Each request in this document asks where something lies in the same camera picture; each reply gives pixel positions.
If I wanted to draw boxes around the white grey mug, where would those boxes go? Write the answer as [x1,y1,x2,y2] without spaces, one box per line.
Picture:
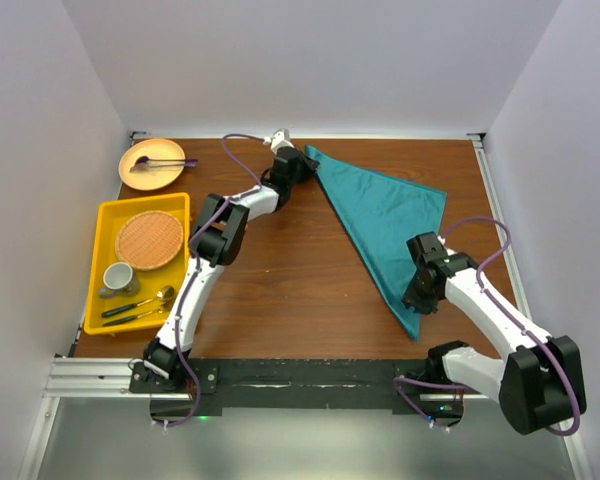
[98,262,140,299]

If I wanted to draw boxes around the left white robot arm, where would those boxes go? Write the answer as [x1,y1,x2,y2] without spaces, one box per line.
[143,146,319,392]

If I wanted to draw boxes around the gold spoon green handle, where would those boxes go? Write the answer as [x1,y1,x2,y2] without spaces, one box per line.
[101,285,176,318]

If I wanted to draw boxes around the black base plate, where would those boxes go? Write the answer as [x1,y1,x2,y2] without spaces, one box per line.
[128,358,474,426]

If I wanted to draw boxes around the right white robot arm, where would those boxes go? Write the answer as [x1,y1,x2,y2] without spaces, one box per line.
[403,232,587,436]

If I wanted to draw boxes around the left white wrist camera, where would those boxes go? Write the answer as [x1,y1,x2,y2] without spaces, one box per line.
[262,128,294,153]

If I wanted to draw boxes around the orange woven round mat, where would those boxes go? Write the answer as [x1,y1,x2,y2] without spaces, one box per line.
[114,210,184,271]

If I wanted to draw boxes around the purple spoon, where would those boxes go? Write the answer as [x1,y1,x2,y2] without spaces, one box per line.
[131,156,198,170]

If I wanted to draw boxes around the beige round plate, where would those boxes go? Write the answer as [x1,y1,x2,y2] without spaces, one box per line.
[118,139,186,191]

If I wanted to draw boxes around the teal cloth napkin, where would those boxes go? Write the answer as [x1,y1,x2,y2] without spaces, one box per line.
[305,146,447,341]

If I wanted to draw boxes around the gold utensil green handle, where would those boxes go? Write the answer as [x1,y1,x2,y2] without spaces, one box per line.
[102,306,171,327]

